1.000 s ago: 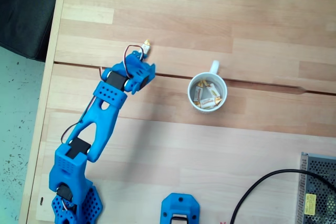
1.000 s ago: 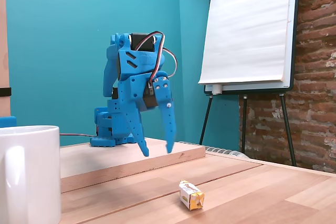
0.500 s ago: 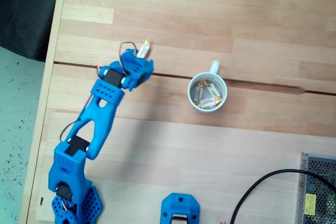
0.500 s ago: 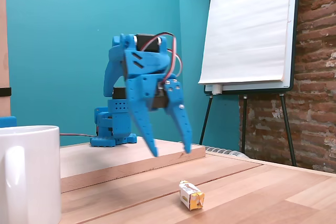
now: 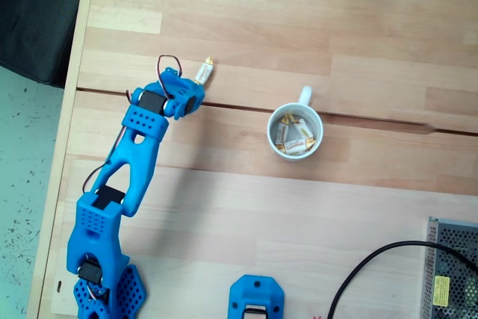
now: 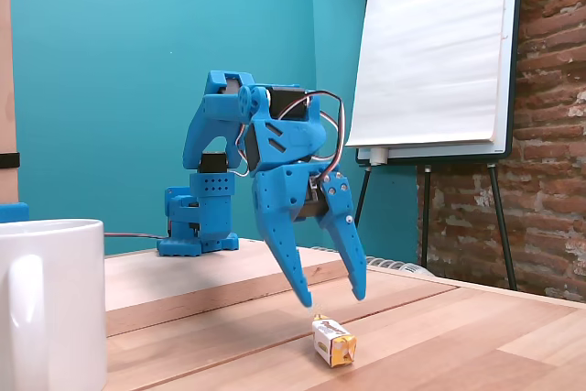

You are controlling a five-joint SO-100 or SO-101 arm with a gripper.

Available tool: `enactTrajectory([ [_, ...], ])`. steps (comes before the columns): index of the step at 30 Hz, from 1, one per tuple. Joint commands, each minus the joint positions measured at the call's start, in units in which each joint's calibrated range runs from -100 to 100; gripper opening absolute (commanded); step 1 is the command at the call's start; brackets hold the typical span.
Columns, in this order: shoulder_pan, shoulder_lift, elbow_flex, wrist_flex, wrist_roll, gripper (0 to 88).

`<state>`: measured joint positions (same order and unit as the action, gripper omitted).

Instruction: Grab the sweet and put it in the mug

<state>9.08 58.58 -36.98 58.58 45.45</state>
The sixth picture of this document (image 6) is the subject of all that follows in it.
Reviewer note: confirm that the blue printed mount block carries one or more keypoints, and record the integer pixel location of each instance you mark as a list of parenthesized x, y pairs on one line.
[(14, 212)]

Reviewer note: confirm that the white marker pen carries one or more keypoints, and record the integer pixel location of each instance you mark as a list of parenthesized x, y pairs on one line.
[(379, 156)]

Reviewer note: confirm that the yellow white sweet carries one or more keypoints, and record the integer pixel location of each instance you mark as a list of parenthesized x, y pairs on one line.
[(327, 336)]

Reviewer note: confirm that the white ceramic mug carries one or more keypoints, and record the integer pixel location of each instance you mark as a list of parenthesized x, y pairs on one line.
[(46, 295)]

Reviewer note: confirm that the flipchart easel with dark frame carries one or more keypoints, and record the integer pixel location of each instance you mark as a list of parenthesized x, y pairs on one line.
[(513, 89)]

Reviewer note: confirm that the white radiator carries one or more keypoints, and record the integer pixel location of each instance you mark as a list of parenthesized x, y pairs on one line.
[(403, 267)]

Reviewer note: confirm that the wooden post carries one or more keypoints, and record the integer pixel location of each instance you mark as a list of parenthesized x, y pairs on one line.
[(5, 66)]

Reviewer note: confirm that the light wooden base board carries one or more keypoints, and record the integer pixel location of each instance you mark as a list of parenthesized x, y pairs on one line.
[(183, 281)]

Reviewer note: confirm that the white flipchart paper pad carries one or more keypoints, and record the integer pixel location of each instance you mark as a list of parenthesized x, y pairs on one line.
[(426, 52)]

